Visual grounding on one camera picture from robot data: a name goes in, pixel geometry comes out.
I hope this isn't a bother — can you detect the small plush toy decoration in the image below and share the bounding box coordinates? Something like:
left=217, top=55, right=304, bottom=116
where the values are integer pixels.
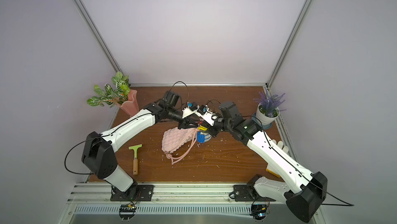
left=197, top=126, right=212, bottom=143

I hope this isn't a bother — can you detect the small circuit board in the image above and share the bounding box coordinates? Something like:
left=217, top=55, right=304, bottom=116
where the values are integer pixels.
left=250, top=204, right=269, bottom=220
left=118, top=203, right=137, bottom=222

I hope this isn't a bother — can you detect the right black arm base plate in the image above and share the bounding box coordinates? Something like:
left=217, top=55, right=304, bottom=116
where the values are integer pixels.
left=228, top=185, right=275, bottom=202

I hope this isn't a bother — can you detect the white pot with lavender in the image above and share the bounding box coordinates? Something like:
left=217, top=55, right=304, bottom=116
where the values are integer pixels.
left=254, top=89, right=285, bottom=126

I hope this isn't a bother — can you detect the aluminium front rail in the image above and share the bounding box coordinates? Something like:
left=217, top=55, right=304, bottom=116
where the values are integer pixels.
left=66, top=182, right=322, bottom=205

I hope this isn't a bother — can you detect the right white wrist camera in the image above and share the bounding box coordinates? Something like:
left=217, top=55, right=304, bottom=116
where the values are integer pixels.
left=196, top=105, right=221, bottom=126

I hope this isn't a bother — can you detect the pink vase with green leaves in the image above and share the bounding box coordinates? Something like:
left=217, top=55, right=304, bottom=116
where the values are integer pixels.
left=86, top=72, right=140, bottom=116

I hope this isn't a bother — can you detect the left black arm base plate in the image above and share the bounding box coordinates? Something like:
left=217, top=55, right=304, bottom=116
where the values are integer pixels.
left=110, top=183, right=155, bottom=202

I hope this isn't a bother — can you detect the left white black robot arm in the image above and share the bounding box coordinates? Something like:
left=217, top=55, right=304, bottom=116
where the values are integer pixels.
left=81, top=90, right=205, bottom=198

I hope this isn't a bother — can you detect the left small circuit board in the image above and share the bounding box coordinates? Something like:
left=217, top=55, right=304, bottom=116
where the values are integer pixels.
left=118, top=203, right=137, bottom=222

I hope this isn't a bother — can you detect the right small circuit board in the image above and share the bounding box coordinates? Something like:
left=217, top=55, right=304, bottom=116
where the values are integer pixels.
left=250, top=204, right=269, bottom=220

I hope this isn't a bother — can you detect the green scraper with wooden handle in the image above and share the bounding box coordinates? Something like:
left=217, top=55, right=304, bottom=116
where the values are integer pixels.
left=129, top=144, right=142, bottom=175

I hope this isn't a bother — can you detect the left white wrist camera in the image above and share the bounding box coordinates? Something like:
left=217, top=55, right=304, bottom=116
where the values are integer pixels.
left=182, top=102, right=199, bottom=119

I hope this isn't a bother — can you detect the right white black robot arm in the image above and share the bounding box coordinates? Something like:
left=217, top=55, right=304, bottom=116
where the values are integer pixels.
left=197, top=102, right=331, bottom=223

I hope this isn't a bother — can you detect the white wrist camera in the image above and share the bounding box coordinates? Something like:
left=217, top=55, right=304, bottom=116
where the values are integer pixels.
left=196, top=105, right=221, bottom=126
left=182, top=102, right=199, bottom=119

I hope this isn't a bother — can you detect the pink knitted bag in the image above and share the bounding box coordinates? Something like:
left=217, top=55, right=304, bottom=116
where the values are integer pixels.
left=161, top=127, right=199, bottom=165

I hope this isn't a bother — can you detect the white glove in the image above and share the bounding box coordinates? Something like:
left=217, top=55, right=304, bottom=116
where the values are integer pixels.
left=272, top=139, right=289, bottom=155

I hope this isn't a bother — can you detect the teal saucer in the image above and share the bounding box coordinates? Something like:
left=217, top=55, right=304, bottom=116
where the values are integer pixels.
left=251, top=113, right=273, bottom=130

